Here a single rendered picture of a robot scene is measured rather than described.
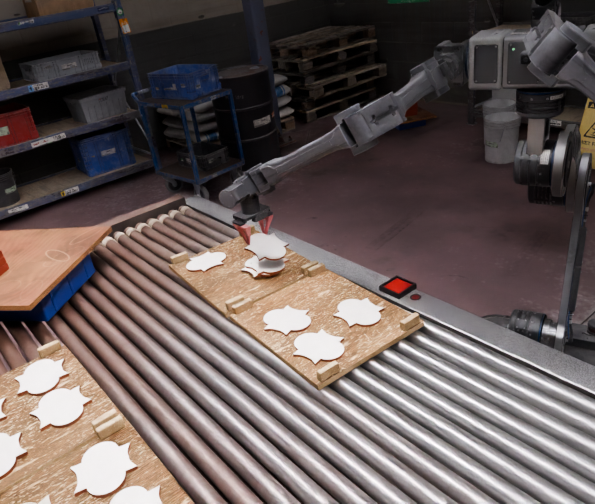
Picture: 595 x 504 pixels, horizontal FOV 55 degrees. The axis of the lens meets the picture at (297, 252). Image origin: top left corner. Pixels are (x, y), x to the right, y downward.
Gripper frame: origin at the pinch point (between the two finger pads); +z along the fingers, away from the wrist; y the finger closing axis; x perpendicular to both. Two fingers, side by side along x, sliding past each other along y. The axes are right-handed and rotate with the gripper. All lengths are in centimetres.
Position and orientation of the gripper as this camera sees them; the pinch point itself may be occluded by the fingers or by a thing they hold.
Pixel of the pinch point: (256, 237)
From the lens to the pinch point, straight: 178.6
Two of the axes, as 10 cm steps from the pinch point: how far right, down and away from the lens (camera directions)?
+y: 7.3, -4.1, 5.5
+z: 1.4, 8.7, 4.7
